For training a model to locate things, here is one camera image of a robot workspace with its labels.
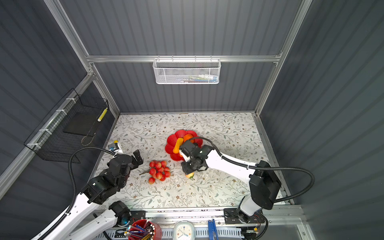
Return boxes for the red pencil cup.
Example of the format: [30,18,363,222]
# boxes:
[125,220,162,240]

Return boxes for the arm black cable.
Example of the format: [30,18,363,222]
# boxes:
[37,146,116,240]
[191,136,316,204]

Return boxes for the red-yellow fake strawberry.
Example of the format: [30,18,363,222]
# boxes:
[186,173,195,179]

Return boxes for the orange fake persimmon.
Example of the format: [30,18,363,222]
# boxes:
[183,134,194,142]

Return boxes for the yellow fake corn cob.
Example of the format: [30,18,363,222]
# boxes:
[173,138,184,154]

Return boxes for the red flower-shaped fruit bowl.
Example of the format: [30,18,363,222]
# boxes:
[165,130,203,162]

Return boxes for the red fake grape bunch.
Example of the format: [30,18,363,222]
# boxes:
[140,161,172,185]

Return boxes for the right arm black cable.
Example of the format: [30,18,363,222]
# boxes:
[191,136,316,204]

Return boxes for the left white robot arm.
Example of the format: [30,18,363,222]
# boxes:
[34,150,143,240]

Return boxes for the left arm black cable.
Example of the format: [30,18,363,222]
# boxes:
[37,146,116,240]

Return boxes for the white alarm clock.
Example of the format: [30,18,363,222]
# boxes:
[173,221,196,240]

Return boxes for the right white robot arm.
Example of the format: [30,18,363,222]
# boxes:
[179,141,282,223]

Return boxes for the white wire wall basket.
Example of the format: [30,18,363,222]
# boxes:
[153,59,222,85]

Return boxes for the black wire side basket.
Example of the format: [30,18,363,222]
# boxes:
[24,89,109,162]

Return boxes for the yellow marker in basket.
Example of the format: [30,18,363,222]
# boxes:
[97,108,108,122]

